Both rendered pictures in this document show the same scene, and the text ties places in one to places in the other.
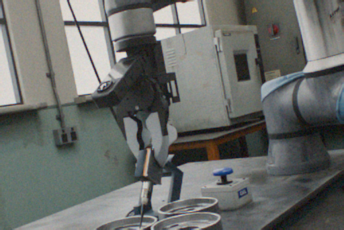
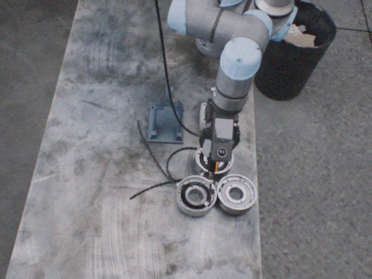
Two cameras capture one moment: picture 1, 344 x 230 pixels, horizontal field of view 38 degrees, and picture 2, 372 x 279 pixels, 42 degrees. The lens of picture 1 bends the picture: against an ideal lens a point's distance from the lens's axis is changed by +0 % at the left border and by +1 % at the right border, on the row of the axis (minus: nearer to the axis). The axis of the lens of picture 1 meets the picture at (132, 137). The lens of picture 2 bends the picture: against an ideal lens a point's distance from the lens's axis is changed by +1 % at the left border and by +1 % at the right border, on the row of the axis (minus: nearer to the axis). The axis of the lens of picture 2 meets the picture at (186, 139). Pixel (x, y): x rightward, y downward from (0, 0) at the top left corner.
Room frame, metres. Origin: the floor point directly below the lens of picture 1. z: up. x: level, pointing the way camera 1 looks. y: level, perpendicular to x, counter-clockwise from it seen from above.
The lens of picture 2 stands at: (0.39, 0.53, 1.94)
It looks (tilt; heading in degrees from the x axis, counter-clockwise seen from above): 55 degrees down; 313
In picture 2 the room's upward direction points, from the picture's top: 12 degrees clockwise
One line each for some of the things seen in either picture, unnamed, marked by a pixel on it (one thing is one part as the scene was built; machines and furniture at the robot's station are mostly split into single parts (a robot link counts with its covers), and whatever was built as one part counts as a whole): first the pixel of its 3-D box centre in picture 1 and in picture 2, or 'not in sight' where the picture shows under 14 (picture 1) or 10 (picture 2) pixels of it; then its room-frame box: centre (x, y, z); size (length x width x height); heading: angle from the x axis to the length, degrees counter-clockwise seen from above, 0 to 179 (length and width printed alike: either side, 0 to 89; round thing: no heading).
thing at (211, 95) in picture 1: (211, 81); not in sight; (3.37, -0.60, 1.10); 0.62 x 0.61 x 0.65; 141
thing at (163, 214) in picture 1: (189, 216); (213, 160); (0.84, -0.07, 0.82); 0.10 x 0.10 x 0.04
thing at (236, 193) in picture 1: (228, 192); (213, 115); (0.97, -0.17, 0.82); 0.08 x 0.07 x 0.05; 141
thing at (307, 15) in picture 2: not in sight; (289, 54); (1.38, -1.13, 0.21); 0.34 x 0.34 x 0.43
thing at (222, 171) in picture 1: (224, 180); not in sight; (0.96, -0.16, 0.85); 0.04 x 0.04 x 0.05
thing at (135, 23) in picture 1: (131, 28); (229, 93); (0.83, -0.03, 1.15); 0.08 x 0.08 x 0.05
